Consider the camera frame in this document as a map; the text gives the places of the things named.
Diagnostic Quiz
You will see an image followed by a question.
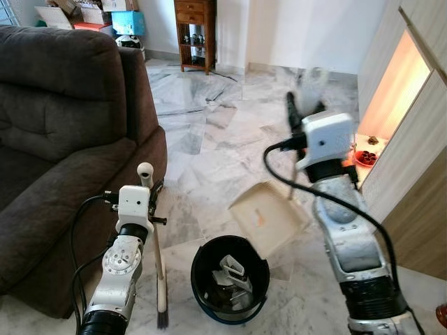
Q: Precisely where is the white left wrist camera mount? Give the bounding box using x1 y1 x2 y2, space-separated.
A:
117 185 154 225

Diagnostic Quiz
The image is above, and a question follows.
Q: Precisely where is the beige plastic dustpan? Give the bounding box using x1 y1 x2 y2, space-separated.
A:
228 66 333 260

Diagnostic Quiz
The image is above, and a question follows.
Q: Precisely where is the small white carton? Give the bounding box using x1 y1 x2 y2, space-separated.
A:
219 255 247 277

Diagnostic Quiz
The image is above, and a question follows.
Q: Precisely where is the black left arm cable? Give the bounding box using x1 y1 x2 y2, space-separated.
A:
70 195 121 329

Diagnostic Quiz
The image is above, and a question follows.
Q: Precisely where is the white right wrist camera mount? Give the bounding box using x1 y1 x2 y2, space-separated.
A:
296 112 356 172

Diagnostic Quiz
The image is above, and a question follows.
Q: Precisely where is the red flat box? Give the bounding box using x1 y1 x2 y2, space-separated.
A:
73 21 112 33

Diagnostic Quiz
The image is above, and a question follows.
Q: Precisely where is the black plastic bucket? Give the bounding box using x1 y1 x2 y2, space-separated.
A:
190 235 271 326

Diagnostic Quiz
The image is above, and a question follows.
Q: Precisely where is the plate of orange fruit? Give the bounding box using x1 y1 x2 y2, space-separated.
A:
340 143 358 170

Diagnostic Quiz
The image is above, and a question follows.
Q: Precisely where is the open cardboard box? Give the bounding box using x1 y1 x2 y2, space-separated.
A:
35 6 75 30

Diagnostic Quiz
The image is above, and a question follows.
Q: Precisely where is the dark wood small cabinet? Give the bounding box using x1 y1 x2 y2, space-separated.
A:
174 0 217 75

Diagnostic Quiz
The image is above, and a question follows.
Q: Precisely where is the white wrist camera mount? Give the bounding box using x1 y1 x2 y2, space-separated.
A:
117 185 154 225
296 112 356 172

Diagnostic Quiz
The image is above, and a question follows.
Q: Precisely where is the white round appliance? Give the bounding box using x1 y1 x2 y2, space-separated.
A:
115 33 146 55

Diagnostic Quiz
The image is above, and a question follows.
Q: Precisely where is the red round pot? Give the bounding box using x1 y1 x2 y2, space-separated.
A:
435 304 447 329

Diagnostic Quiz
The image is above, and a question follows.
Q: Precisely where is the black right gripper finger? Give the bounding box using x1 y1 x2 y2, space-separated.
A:
285 91 308 135

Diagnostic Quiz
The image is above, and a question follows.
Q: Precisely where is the light wood lit console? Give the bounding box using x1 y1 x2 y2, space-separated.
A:
356 0 447 281

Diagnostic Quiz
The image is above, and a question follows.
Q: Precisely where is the wooden handle broom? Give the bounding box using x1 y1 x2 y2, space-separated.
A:
137 162 170 330

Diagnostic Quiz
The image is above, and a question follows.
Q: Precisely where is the blue storage box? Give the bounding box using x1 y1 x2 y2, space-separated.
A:
112 10 147 36

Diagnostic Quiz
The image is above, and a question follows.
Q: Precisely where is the dark brown fabric sofa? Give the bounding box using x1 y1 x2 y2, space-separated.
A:
0 27 169 319

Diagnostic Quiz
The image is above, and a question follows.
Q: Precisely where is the small white printed packet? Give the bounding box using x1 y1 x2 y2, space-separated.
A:
212 272 254 295

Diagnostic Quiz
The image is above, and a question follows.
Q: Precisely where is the red plate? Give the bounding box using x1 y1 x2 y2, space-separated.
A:
353 149 379 168

